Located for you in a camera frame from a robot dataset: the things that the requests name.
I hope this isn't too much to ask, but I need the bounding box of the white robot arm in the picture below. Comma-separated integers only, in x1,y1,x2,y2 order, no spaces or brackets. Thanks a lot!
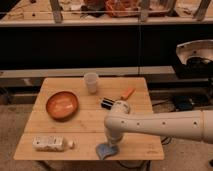
104,100,213,145

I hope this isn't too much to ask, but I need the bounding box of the wooden table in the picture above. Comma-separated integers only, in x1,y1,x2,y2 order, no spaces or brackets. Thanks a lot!
13,77,166,162

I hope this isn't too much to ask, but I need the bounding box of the orange wooden bowl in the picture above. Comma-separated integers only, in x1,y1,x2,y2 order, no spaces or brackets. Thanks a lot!
46,91,78,120

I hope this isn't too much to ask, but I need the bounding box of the translucent plastic cup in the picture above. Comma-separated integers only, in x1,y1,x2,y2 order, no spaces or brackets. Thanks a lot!
83,72,99,94

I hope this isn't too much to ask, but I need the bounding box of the long metal shelf rack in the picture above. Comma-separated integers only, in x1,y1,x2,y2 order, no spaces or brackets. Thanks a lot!
0,0,213,86

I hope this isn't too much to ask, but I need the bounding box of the white machine housing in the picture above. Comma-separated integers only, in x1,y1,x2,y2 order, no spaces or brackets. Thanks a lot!
173,39,213,80

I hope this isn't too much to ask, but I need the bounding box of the orange handled brush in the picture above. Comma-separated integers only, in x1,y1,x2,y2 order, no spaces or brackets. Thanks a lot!
100,87,135,110

